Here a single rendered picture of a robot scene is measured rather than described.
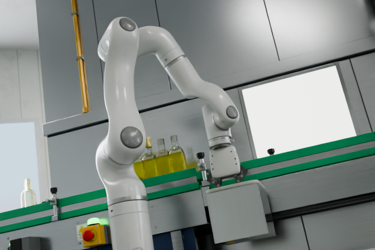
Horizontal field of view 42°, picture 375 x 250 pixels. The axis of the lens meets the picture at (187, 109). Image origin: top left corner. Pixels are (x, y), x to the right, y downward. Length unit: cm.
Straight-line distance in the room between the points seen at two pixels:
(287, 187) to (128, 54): 74
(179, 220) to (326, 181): 54
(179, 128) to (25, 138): 306
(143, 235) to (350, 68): 115
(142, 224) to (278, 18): 119
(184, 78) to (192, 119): 45
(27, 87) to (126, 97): 372
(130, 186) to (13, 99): 381
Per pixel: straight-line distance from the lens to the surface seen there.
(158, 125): 218
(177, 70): 172
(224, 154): 169
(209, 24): 231
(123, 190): 147
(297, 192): 183
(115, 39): 162
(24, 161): 497
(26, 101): 520
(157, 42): 174
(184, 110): 216
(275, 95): 210
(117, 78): 160
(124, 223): 146
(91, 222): 185
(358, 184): 183
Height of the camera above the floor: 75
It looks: 19 degrees up
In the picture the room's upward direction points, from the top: 11 degrees counter-clockwise
